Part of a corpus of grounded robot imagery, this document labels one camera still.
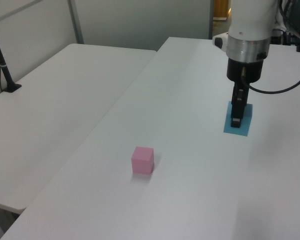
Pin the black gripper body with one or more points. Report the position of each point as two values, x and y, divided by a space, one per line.
250 71

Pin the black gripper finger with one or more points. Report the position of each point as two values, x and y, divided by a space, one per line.
237 110
245 96

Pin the blue foam cube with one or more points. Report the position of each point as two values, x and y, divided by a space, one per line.
247 120

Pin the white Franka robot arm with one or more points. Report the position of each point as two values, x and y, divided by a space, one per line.
250 22

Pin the pink foam cube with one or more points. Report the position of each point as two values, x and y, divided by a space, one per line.
141 163

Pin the orange wooden door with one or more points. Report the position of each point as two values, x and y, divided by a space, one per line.
221 8

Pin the white side table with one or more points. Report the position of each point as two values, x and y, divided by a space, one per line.
52 112

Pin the grey partition post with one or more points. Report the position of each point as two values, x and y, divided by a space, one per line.
75 20

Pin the black pole camera mount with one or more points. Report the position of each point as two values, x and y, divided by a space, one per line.
5 72

